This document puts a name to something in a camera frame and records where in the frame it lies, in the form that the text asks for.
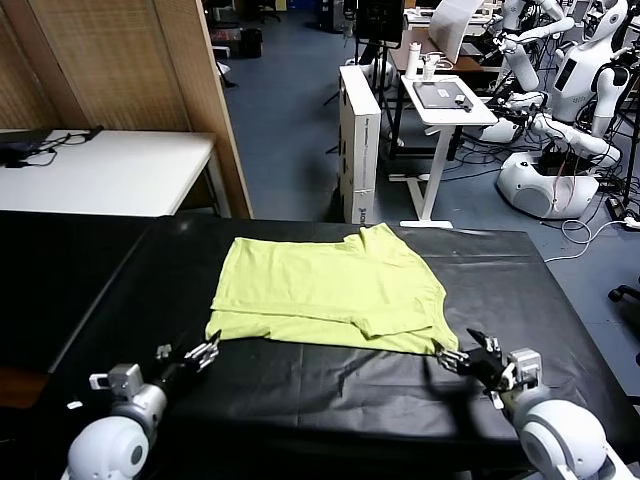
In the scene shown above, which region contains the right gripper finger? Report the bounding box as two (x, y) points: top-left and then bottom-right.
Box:
(433, 344), (470, 372)
(465, 327), (503, 359)

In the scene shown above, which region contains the wooden folding screen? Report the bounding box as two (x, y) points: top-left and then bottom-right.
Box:
(0, 0), (254, 220)

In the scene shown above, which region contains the yellow-green t-shirt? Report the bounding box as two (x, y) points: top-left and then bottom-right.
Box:
(204, 223), (460, 356)

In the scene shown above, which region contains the black waste bin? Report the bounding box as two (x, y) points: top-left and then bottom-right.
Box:
(242, 28), (264, 59)

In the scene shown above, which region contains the black office chair base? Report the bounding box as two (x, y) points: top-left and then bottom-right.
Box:
(607, 283), (640, 371)

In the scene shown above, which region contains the black tripod stand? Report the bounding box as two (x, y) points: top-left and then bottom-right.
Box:
(619, 74), (640, 211)

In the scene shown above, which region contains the white floor cable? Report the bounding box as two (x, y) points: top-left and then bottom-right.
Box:
(542, 217), (640, 264)

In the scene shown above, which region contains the white rectangular table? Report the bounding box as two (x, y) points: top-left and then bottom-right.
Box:
(0, 128), (232, 219)

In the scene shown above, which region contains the white desk gadget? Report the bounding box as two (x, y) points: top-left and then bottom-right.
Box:
(421, 53), (446, 81)

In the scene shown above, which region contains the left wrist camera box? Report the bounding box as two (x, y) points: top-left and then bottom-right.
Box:
(88, 363), (145, 401)

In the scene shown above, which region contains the white standing desk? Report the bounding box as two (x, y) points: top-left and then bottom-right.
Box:
(387, 73), (499, 230)

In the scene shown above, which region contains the white humanoid robot with base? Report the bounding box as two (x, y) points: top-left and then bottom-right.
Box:
(477, 0), (631, 221)

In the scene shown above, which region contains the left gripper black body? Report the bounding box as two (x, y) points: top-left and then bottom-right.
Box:
(153, 355), (197, 391)

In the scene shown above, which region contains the grey closed laptop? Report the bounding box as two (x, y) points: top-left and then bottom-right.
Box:
(412, 80), (474, 110)

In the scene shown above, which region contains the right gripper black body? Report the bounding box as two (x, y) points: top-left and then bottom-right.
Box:
(458, 349), (507, 392)

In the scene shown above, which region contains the floor power strip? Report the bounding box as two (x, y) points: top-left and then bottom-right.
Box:
(604, 197), (640, 229)

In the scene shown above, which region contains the brown wooden table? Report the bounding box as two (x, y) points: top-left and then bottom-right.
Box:
(388, 27), (506, 76)

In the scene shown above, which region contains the white drink bottle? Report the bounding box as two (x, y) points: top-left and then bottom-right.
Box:
(403, 41), (422, 80)

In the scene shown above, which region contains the black plastic table cover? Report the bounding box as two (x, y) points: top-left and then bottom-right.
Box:
(29, 215), (640, 480)

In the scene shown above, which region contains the tall white cardboard box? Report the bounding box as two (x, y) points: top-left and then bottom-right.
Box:
(338, 64), (382, 225)

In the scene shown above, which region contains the black laptop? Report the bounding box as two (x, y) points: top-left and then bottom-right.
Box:
(0, 128), (54, 156)

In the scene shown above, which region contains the black side table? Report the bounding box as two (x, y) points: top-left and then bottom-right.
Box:
(0, 209), (154, 376)

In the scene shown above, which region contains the black cable with adapter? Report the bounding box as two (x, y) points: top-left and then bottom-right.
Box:
(4, 125), (104, 169)

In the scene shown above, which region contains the white curved panel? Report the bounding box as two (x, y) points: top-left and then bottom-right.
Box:
(429, 0), (486, 64)

